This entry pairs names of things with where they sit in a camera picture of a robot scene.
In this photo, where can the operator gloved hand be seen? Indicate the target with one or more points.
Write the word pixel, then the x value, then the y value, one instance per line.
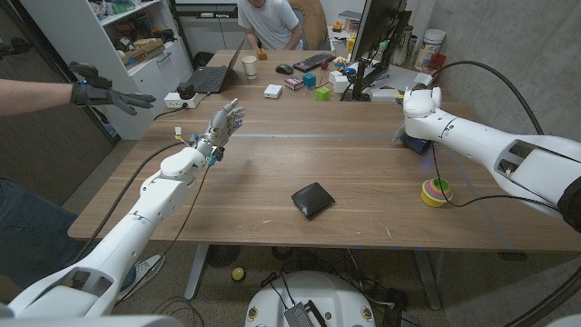
pixel 97 93

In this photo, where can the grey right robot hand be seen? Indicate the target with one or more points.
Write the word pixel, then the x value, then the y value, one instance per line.
pixel 400 132

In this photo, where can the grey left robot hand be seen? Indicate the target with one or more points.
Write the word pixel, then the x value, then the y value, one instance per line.
pixel 220 127

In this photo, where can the dark blue cup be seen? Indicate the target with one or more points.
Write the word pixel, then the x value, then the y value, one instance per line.
pixel 417 145

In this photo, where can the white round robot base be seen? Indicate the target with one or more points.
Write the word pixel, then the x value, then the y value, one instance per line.
pixel 318 290

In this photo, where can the operator bare forearm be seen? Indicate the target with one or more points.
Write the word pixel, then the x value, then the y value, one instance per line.
pixel 32 96

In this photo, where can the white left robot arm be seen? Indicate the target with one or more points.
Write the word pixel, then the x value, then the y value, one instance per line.
pixel 154 204

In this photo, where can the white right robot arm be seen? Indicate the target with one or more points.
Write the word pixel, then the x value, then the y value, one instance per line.
pixel 476 141

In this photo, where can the white paper cup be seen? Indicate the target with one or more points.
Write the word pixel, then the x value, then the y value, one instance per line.
pixel 249 68

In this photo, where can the colourful toy blocks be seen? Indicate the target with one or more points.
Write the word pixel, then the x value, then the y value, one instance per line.
pixel 341 64

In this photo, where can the black leather wallet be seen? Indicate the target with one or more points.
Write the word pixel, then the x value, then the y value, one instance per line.
pixel 312 200

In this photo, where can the orange toy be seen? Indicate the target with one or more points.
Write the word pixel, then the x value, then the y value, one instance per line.
pixel 337 26

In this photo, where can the flat white box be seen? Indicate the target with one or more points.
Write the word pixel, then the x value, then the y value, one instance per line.
pixel 385 95

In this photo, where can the black laptop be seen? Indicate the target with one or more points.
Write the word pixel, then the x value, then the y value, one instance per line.
pixel 211 79

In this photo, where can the black power adapter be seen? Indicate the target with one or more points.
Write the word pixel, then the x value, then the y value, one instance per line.
pixel 186 91

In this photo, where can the white power strip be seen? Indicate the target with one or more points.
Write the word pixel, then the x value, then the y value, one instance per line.
pixel 174 101

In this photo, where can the white paper sheet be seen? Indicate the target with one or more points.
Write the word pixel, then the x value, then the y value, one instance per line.
pixel 401 77

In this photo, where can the white shelf cabinet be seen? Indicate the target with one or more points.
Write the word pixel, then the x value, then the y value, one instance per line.
pixel 91 32

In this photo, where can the brown cardboard box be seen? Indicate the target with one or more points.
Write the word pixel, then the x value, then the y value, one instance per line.
pixel 145 52

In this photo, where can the small white rounded box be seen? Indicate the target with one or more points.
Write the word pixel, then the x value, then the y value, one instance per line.
pixel 272 91

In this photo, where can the black computer monitor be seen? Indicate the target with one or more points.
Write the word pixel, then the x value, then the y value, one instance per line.
pixel 361 82
pixel 377 27

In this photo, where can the black bag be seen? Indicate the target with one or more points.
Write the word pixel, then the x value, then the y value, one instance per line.
pixel 203 59

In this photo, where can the white cardboard box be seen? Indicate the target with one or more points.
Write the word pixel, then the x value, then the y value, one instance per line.
pixel 341 85
pixel 334 76

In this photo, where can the long grey tape strip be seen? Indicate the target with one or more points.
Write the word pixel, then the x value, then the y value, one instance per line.
pixel 318 135

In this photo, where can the brown wooden block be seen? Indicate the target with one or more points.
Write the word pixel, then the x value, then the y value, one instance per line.
pixel 262 55

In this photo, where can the pink card box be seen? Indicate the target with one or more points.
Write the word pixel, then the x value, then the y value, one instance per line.
pixel 294 83

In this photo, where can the black computer mouse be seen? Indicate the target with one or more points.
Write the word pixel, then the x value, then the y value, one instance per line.
pixel 284 69

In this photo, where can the green cube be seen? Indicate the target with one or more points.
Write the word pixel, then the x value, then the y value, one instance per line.
pixel 322 94

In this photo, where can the white labelled canister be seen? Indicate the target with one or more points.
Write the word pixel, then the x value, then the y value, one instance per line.
pixel 430 45

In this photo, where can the white low cabinet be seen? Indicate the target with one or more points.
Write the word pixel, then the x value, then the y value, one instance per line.
pixel 218 34

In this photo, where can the blue cube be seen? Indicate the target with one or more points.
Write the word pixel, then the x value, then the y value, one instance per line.
pixel 309 81

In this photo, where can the yellow bottle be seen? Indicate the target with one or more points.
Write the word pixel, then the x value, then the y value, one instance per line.
pixel 351 43

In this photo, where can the black keyboard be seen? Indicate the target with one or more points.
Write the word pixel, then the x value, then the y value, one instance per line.
pixel 313 62

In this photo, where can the seated person in white t-shirt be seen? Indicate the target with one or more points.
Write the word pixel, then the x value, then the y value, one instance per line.
pixel 270 22

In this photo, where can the short grey tape strip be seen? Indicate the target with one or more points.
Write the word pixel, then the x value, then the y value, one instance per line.
pixel 488 211

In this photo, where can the black round fan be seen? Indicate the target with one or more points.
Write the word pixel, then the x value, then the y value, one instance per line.
pixel 222 255

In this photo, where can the brown office chair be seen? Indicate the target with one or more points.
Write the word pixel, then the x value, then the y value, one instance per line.
pixel 315 20

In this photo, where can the white table leg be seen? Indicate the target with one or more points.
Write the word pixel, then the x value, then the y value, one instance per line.
pixel 426 281
pixel 197 272

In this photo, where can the yellow ball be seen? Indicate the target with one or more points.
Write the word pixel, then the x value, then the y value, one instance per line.
pixel 238 274

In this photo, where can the operator in blue jeans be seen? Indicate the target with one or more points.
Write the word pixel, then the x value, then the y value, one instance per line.
pixel 32 227

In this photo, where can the grey device on base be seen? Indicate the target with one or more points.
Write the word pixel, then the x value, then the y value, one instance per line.
pixel 299 316

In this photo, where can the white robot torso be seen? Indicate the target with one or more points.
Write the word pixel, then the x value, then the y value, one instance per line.
pixel 91 321

